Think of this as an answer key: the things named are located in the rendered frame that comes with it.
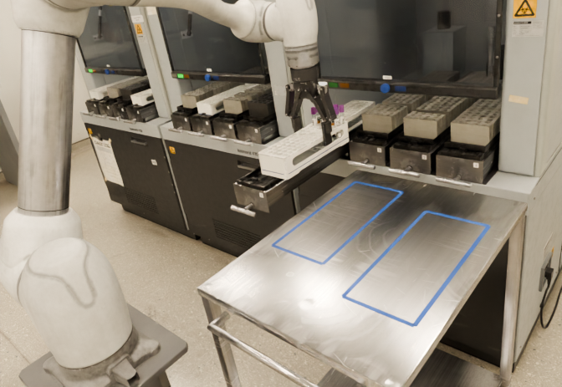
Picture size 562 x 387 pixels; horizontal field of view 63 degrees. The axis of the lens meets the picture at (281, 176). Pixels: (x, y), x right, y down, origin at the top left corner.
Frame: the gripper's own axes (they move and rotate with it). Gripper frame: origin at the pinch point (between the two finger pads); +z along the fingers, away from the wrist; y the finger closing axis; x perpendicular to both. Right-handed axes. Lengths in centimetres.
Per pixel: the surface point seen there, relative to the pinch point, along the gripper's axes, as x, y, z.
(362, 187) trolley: -6.6, 20.5, 9.9
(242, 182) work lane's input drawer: -17.9, -14.2, 10.4
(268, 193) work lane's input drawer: -17.1, -4.4, 12.2
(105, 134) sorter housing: 20, -177, 29
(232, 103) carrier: 28, -67, 4
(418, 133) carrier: 29.6, 18.3, 8.0
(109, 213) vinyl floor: 18, -206, 90
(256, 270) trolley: -47, 20, 10
